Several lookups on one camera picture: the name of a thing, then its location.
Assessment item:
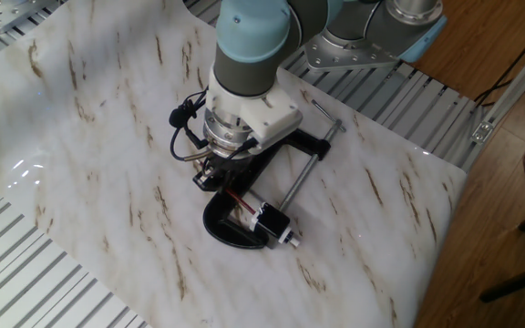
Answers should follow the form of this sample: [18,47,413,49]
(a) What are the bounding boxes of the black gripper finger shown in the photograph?
[216,172,239,190]
[192,170,216,192]

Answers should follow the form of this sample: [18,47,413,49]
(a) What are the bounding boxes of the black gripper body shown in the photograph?
[198,152,263,184]

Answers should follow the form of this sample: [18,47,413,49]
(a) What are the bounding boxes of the red pencil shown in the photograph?
[225,189,257,215]

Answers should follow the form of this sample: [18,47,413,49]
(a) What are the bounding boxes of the silver force torque sensor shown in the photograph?
[202,111,257,160]

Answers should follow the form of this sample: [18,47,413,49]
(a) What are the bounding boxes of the black C-clamp with steel screw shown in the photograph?
[201,98,348,251]

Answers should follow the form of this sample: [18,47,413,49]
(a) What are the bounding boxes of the black foam microphone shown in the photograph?
[169,102,198,129]

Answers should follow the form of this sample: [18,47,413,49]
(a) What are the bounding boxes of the white marble pattern board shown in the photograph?
[0,0,468,328]

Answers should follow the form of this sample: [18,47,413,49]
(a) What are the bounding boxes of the aluminium plate with holes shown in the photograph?
[0,0,58,36]

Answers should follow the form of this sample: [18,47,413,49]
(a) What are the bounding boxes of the metal cable plug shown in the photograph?
[182,151,211,163]

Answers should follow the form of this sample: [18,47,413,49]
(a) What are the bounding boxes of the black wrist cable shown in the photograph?
[170,88,259,163]

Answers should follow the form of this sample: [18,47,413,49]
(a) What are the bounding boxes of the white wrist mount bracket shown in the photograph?
[205,67,304,155]

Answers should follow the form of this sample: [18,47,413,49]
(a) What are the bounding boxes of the black floor cable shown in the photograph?
[474,15,525,108]

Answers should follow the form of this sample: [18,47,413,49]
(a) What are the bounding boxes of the aluminium extrusion rail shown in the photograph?
[461,27,525,173]

